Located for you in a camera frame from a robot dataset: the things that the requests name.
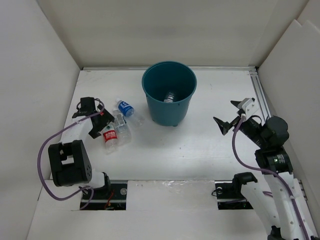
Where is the red label water bottle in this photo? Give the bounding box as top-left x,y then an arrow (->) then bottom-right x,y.
101,123 -> 119,154

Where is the clear water bottle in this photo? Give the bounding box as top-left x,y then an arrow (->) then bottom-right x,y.
163,91 -> 179,103

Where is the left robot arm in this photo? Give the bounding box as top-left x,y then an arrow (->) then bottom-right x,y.
48,97 -> 115,199

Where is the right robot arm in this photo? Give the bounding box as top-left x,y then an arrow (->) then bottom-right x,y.
214,98 -> 319,240

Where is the teal plastic bin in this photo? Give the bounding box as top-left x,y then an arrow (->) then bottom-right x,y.
141,61 -> 197,127

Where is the blue label water bottle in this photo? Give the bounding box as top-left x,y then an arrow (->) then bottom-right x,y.
115,98 -> 145,128

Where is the clear white cap bottle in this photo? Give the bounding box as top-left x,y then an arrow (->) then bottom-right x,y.
112,108 -> 132,146

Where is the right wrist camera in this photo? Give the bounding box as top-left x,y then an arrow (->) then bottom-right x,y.
237,98 -> 260,119

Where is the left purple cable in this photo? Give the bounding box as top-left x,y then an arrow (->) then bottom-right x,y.
36,98 -> 106,210

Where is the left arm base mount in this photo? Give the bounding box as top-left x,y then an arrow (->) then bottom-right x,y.
79,180 -> 128,211

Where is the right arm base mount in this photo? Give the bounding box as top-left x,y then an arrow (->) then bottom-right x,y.
211,180 -> 253,210

